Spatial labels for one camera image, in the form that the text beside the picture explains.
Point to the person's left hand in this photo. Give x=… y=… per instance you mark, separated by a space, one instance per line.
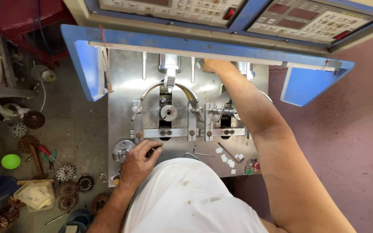
x=136 y=168

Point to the person's right hand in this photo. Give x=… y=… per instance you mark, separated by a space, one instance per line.
x=217 y=65

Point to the person's right fingers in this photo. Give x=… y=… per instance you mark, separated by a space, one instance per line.
x=206 y=65

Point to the small grey metal knob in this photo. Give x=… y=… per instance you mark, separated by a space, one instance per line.
x=199 y=63

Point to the silver pneumatic cylinder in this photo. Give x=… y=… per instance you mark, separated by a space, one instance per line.
x=245 y=68
x=169 y=63

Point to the horizontal steel shaft spindle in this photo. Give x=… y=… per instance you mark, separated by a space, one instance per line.
x=220 y=111

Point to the curved metal winding arms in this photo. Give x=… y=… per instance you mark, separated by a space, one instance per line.
x=151 y=89

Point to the round silver winding spindle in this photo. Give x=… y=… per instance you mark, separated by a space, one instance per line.
x=168 y=113

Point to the beige keypad control panel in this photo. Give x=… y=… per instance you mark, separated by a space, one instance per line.
x=173 y=9

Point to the steel clamp bar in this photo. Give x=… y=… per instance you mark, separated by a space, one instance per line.
x=228 y=132
x=160 y=133

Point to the thin metal rod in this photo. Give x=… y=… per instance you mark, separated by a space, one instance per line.
x=203 y=154

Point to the steel machine work plate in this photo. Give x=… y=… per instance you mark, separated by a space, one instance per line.
x=125 y=106

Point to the black hex key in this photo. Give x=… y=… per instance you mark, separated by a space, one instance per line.
x=231 y=153

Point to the scattered white paper squares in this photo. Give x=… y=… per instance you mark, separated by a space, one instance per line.
x=223 y=158

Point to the red push button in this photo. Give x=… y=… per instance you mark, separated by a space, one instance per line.
x=256 y=165

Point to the grey keypad panel red displays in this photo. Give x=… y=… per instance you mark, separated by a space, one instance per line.
x=309 y=21

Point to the green push button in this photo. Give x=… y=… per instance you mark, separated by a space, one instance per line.
x=248 y=171

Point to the round metal fixture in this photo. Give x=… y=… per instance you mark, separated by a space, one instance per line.
x=122 y=150

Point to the blue machine guard cover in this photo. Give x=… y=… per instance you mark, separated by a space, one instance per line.
x=86 y=58

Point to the person's white shirt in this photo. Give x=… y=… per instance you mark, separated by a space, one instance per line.
x=189 y=200

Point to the yellow push button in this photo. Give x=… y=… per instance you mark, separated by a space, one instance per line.
x=116 y=181

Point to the metal cup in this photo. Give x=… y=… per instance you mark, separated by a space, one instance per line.
x=42 y=73

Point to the scattered round stator cores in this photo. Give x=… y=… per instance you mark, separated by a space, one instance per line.
x=66 y=173

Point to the red and green pliers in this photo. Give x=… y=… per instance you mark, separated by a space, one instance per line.
x=48 y=156

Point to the red plastic chair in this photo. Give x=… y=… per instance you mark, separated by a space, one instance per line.
x=18 y=19

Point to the dark blue bucket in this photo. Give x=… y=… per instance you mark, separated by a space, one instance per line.
x=76 y=220

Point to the long metal rod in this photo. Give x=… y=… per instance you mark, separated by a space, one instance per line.
x=57 y=218

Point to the clear plastic labelled container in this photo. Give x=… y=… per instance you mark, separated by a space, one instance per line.
x=36 y=195

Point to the green plastic lid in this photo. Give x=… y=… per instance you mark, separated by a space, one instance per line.
x=10 y=161

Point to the blue plastic basin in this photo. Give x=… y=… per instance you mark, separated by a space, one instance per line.
x=0 y=187

